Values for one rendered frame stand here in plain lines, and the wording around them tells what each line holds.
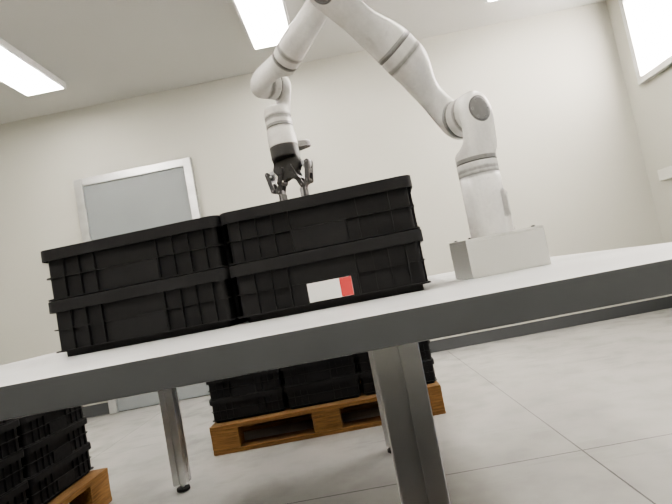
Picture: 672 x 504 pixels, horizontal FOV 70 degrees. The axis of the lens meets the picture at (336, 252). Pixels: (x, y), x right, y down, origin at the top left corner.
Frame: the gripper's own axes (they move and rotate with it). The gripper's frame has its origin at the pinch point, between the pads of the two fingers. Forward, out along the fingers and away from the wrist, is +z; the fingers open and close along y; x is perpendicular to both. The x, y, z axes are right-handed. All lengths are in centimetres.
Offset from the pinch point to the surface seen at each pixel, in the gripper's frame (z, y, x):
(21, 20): -185, -216, 80
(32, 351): 22, -383, 152
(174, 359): 29, 16, -64
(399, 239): 18.0, 30.7, -16.6
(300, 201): 6.2, 14.4, -23.1
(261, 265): 17.1, 4.7, -26.8
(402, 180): 6.7, 33.6, -15.6
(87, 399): 32, 6, -69
